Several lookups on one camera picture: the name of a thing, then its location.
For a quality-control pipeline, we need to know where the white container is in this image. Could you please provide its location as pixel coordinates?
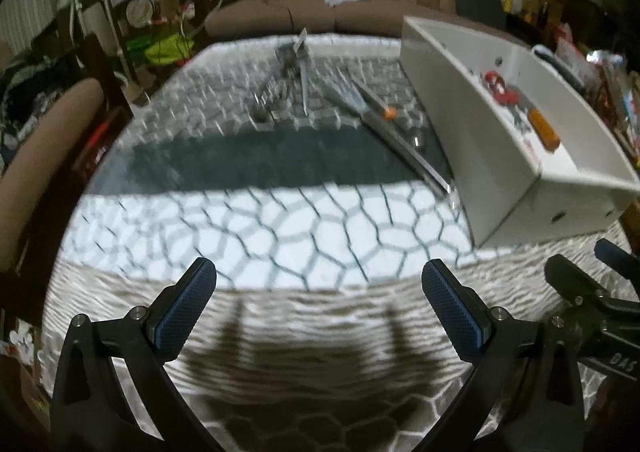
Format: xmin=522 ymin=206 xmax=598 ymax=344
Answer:
xmin=400 ymin=15 xmax=640 ymax=249

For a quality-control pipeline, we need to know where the green bag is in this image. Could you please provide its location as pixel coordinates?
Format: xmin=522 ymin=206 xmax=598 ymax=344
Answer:
xmin=127 ymin=30 xmax=193 ymax=66

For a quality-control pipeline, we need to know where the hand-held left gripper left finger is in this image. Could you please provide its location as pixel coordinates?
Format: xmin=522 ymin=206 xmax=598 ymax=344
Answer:
xmin=49 ymin=256 xmax=221 ymax=452

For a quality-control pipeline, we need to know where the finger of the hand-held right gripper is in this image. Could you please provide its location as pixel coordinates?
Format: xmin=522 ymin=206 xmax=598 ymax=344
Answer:
xmin=544 ymin=255 xmax=640 ymax=358
xmin=595 ymin=239 xmax=640 ymax=283

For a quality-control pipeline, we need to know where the flat grey utensil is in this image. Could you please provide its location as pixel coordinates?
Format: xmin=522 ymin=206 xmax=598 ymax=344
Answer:
xmin=327 ymin=65 xmax=373 ymax=115

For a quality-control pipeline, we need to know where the wooden handled metal spatula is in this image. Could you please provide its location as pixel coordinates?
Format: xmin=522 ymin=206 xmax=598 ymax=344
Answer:
xmin=529 ymin=108 xmax=561 ymax=150

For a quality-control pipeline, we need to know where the long metal utensil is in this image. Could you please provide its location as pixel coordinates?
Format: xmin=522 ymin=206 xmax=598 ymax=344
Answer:
xmin=350 ymin=75 xmax=453 ymax=195

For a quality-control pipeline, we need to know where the dark cloth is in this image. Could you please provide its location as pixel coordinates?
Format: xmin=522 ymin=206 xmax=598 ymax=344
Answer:
xmin=455 ymin=0 xmax=503 ymax=19

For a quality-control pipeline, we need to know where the brown armchair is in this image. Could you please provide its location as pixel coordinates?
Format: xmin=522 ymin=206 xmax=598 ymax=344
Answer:
xmin=0 ymin=77 xmax=126 ymax=283

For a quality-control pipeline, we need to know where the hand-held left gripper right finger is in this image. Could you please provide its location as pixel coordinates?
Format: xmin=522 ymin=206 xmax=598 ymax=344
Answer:
xmin=421 ymin=259 xmax=587 ymax=452

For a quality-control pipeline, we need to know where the steel spring whisk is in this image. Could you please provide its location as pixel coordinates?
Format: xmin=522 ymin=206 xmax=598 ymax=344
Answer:
xmin=279 ymin=28 xmax=312 ymax=115

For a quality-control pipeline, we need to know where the red corkscrew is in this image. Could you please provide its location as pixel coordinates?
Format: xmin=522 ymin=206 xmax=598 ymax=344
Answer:
xmin=481 ymin=70 xmax=521 ymax=106

